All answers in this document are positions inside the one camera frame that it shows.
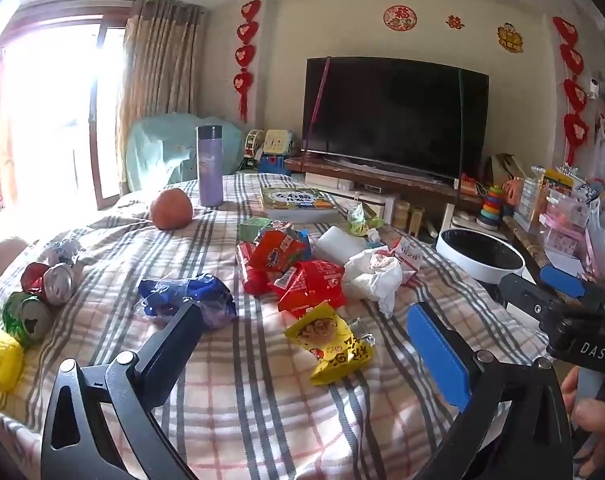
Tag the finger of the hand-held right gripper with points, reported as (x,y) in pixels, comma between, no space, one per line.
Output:
(562,282)
(522,292)

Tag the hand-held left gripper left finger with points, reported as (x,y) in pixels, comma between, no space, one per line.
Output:
(177,330)

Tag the orange round fruit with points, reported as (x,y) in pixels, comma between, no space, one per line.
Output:
(171,210)

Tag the bright window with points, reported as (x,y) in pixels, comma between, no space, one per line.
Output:
(47,110)

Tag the white crumpled plastic bag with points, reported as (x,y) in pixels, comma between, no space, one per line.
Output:
(372,280)

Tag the purple thermos bottle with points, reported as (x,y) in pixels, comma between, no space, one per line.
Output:
(210,170)

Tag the marble-top side counter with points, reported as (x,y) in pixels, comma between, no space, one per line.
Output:
(525,240)

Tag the ferris wheel toy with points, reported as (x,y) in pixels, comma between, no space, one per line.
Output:
(252,147)

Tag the white marble-top tv cabinet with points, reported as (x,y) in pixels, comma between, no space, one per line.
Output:
(362,180)

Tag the round white trash bin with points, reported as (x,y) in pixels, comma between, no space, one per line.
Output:
(477,255)

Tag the red snack packet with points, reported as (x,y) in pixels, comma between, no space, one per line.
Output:
(312,285)

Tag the orange plastic toy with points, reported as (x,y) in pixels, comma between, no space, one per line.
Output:
(513,191)

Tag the white security camera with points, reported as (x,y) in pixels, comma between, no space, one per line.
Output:
(595,87)

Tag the white packet red print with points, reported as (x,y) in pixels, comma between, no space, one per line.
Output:
(407,257)

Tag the green children's book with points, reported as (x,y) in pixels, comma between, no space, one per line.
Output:
(295,202)

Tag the clear drawer organizer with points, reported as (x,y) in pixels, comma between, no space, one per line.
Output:
(528,200)

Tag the beige curtain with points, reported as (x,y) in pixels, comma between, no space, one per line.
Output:
(157,70)

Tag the wooden rack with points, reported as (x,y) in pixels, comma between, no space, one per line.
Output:
(417,221)

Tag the round red paper cutout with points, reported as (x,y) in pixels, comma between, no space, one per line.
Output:
(400,16)

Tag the yellow round container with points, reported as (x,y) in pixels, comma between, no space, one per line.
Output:
(402,212)

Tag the teal cover cloth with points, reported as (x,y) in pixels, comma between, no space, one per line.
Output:
(157,145)

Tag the yellow foam net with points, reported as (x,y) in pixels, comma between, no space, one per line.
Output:
(0,355)

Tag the yellow white toy cube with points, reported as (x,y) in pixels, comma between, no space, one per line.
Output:
(278,141)

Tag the blue snack packet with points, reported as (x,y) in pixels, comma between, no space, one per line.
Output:
(192,295)

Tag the red drink can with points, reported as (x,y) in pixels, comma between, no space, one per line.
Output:
(32,277)

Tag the silver drink can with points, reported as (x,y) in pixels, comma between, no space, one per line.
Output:
(60,285)

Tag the person's right hand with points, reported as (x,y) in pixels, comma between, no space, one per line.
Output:
(597,417)

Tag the green drink can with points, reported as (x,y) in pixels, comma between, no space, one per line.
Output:
(27,320)

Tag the orange toy telephone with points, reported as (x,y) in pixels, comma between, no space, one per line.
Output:
(468,185)

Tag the green snack wrapper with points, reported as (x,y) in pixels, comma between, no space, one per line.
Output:
(360,220)

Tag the black flat television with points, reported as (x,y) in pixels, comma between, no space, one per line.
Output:
(392,110)

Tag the yellow cartoon wall sticker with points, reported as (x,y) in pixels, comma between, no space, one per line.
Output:
(510,37)

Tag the white foam block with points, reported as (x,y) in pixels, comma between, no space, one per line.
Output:
(340,245)

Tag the plaid striped blanket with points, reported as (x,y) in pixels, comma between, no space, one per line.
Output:
(232,410)

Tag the small red paper cutout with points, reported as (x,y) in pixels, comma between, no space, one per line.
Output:
(455,22)

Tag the yellow snack packet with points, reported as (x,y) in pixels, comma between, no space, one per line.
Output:
(327,340)

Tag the orange snack packet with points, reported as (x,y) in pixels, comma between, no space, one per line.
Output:
(277,252)

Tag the blue plastic toy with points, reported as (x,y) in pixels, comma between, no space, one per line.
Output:
(271,165)

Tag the green drink carton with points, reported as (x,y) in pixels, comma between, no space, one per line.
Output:
(255,230)

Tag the yellow picture book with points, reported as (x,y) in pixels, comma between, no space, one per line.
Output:
(560,182)

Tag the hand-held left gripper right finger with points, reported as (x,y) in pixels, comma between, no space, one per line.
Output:
(437,355)

